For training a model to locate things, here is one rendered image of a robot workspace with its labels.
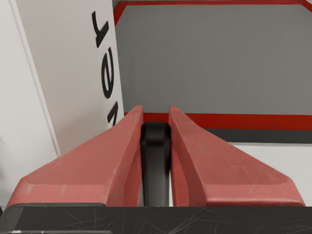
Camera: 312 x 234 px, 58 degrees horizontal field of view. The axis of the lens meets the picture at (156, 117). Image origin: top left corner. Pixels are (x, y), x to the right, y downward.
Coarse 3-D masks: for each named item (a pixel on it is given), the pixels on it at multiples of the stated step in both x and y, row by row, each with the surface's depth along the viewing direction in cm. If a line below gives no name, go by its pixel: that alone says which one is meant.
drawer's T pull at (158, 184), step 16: (144, 128) 11; (160, 128) 11; (144, 144) 11; (160, 144) 11; (144, 160) 11; (160, 160) 11; (144, 176) 12; (160, 176) 12; (144, 192) 13; (160, 192) 12
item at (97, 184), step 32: (128, 128) 9; (64, 160) 7; (96, 160) 7; (128, 160) 8; (32, 192) 5; (64, 192) 5; (96, 192) 5; (128, 192) 11; (0, 224) 5; (32, 224) 5; (64, 224) 5; (96, 224) 5; (128, 224) 5; (160, 224) 5; (192, 224) 5; (224, 224) 5; (256, 224) 5; (288, 224) 5
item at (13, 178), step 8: (0, 144) 22; (0, 152) 22; (8, 152) 22; (0, 160) 23; (8, 160) 23; (0, 168) 23; (8, 168) 23; (0, 176) 24; (8, 176) 24; (16, 176) 24; (0, 184) 25; (8, 184) 25; (16, 184) 25; (0, 192) 25; (8, 192) 25; (0, 200) 26; (8, 200) 26
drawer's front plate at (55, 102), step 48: (0, 0) 6; (48, 0) 8; (96, 0) 13; (0, 48) 7; (48, 48) 8; (96, 48) 13; (0, 96) 8; (48, 96) 8; (96, 96) 14; (48, 144) 9
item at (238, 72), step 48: (192, 0) 85; (240, 0) 84; (288, 0) 83; (144, 48) 56; (192, 48) 56; (240, 48) 55; (288, 48) 55; (144, 96) 41; (192, 96) 41; (240, 96) 41; (288, 96) 41; (240, 144) 31; (288, 144) 30
